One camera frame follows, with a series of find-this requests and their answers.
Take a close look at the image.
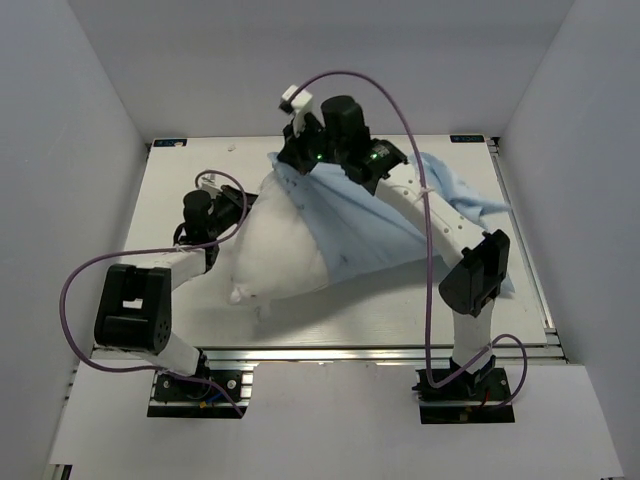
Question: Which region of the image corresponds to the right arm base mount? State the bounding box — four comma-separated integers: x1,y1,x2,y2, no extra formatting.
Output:
412,368,515,425

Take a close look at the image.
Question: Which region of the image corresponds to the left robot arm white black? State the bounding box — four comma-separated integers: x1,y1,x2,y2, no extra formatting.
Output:
94,185,257,399

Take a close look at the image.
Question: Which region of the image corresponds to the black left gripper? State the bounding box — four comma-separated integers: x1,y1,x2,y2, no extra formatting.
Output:
208,185,277,239

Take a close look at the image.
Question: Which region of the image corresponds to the white pillow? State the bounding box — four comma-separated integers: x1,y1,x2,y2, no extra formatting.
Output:
228,173,329,318

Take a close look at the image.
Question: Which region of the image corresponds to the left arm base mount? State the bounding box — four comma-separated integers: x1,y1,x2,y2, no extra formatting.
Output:
147,362,253,419

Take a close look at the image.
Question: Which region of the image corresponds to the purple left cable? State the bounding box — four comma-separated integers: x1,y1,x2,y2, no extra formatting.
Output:
59,170,249,419

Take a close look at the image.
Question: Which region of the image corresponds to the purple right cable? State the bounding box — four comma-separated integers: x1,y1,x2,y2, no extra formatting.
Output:
294,71,529,414

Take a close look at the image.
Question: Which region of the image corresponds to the aluminium table front rail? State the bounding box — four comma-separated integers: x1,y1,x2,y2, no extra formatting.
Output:
92,343,565,361

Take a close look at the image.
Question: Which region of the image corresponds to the light blue pillowcase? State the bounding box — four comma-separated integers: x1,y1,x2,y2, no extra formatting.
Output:
267,152,509,291

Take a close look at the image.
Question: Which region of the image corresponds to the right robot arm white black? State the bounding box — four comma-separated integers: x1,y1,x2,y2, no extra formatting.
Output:
277,86,510,399

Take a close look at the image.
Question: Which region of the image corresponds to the blue sticker right corner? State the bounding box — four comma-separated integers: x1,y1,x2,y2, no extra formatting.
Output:
449,134,485,143

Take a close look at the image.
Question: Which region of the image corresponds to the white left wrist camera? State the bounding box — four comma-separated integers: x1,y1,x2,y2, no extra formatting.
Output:
195,172,221,197

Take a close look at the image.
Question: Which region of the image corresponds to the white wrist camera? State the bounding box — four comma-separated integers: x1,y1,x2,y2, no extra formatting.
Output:
195,172,221,197
279,84,313,136

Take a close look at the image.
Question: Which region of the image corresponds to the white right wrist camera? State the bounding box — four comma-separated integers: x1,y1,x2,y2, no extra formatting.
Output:
279,84,313,136

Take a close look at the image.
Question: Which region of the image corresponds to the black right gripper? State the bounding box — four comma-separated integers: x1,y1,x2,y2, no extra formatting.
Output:
276,113,347,176

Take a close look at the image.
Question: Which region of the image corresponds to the purple cable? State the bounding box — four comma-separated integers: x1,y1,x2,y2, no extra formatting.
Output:
294,71,529,414
59,170,249,419

